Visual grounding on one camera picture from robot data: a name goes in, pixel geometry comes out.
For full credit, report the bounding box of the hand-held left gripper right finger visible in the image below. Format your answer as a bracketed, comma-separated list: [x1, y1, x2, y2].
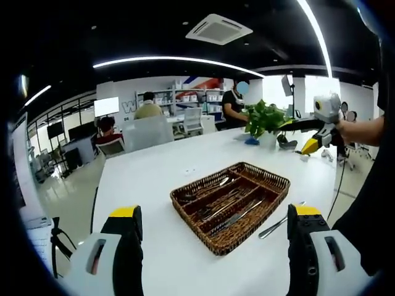
[286, 203, 376, 296]

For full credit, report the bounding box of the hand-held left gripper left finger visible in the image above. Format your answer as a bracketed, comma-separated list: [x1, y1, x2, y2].
[63, 205, 144, 296]

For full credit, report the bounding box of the brown wicker storage slots tray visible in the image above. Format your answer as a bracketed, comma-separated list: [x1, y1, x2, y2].
[169, 162, 291, 257]

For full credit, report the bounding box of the steel spoon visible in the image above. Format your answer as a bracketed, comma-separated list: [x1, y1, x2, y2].
[180, 184, 223, 201]
[191, 180, 238, 198]
[200, 177, 231, 195]

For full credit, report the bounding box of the steel fork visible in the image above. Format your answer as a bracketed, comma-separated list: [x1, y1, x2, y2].
[197, 192, 244, 221]
[209, 187, 251, 213]

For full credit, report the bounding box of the white storage shelf with boxes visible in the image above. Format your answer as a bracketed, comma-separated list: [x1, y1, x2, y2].
[135, 88, 225, 115]

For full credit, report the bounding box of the person's right hand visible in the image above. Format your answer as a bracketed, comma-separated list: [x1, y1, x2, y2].
[336, 119, 357, 146]

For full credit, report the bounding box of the black grey device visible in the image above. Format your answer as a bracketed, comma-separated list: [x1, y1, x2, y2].
[276, 134, 297, 150]

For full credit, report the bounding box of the thin black pole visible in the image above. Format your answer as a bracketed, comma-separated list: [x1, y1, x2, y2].
[89, 186, 99, 234]

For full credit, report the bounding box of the green potted plant white pot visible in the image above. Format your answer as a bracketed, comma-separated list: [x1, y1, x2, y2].
[243, 99, 291, 150]

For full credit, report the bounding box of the black light stand with panel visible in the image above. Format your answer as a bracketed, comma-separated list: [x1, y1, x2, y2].
[281, 75, 299, 118]

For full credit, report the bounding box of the person's black clothed torso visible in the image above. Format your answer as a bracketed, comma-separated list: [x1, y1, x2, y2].
[331, 30, 389, 277]

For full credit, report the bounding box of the black tripod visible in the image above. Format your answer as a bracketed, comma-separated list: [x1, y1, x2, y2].
[51, 217, 77, 278]

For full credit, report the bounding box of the white ceiling light strip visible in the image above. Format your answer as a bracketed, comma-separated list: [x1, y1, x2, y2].
[24, 85, 52, 107]
[93, 54, 266, 77]
[295, 0, 334, 78]

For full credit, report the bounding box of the white grey office chair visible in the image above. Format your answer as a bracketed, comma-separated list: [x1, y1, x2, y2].
[97, 137, 126, 158]

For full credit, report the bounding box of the frosted white desk partition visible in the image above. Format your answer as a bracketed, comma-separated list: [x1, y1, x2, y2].
[122, 114, 175, 152]

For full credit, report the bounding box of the large black monitor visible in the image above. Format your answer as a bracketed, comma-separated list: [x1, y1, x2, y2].
[67, 120, 95, 141]

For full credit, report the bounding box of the white mesh office chair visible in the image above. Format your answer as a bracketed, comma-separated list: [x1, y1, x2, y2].
[183, 107, 204, 136]

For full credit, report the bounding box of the small black monitor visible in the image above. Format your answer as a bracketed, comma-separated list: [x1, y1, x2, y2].
[46, 121, 64, 139]

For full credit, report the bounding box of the white glowing screen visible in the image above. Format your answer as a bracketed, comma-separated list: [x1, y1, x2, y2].
[94, 96, 120, 117]

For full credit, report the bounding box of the white ceiling air conditioner vent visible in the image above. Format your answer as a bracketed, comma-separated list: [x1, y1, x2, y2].
[185, 14, 254, 46]

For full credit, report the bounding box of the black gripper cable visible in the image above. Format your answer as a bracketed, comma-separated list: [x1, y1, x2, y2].
[326, 143, 346, 218]

